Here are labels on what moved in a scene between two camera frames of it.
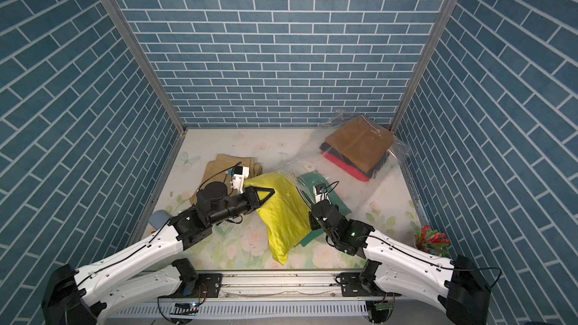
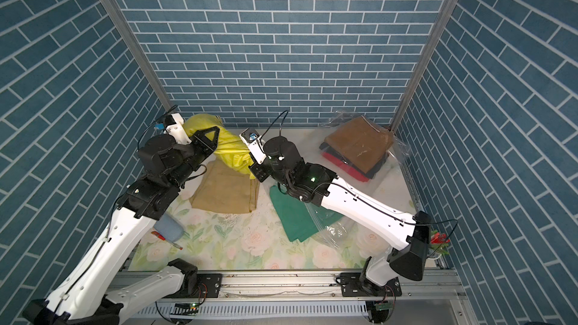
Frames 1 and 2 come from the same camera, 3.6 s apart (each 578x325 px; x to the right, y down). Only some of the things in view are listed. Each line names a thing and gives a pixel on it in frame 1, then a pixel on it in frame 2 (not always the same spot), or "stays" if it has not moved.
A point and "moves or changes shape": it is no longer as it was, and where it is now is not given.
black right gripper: [313, 220] -> [260, 168]
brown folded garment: [362, 141] stays
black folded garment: [352, 163] stays
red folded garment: [342, 165] stays
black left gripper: [250, 198] -> [206, 146]
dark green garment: [307, 181] moves or changes shape
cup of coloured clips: [429, 240] stays
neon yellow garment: [284, 214] -> [231, 147]
